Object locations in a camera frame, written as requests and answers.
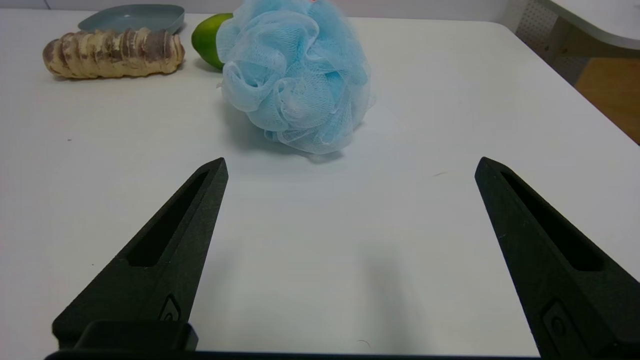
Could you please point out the grey-blue square dish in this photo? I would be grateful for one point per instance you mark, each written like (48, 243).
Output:
(132, 17)

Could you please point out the blue mesh bath sponge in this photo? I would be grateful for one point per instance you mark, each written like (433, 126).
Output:
(295, 75)

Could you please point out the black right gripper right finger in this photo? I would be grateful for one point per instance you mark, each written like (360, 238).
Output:
(560, 280)

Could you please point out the white perforated panel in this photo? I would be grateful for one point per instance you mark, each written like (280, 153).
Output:
(537, 25)

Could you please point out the sliced brown bread loaf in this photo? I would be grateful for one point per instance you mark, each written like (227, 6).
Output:
(112, 52)

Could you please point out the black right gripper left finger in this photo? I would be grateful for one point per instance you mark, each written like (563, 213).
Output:
(165, 270)

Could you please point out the green lime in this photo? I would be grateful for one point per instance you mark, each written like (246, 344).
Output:
(206, 37)

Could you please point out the white side table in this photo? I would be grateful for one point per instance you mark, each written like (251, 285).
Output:
(610, 20)

